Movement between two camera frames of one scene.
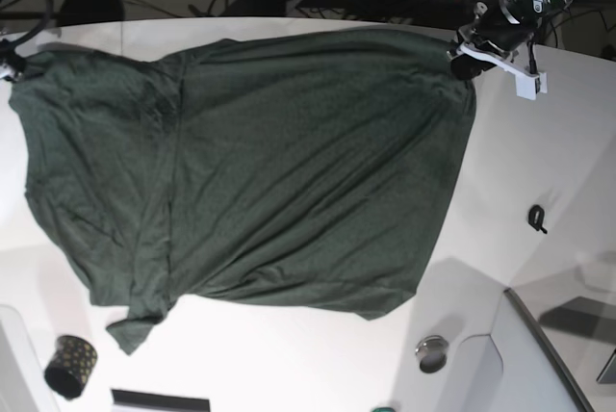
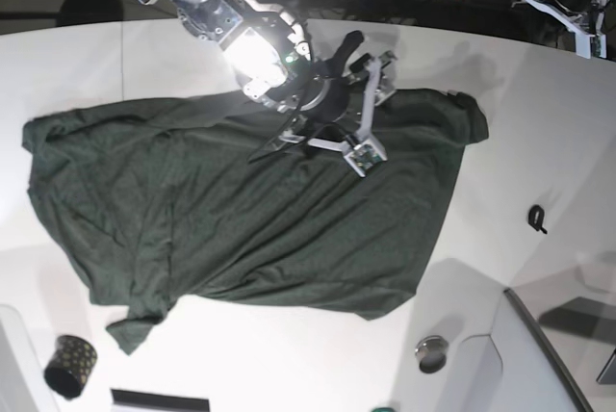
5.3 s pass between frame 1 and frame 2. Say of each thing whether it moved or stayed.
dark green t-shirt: moved
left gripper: moved
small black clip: stayed
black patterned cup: stayed
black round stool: stayed
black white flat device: stayed
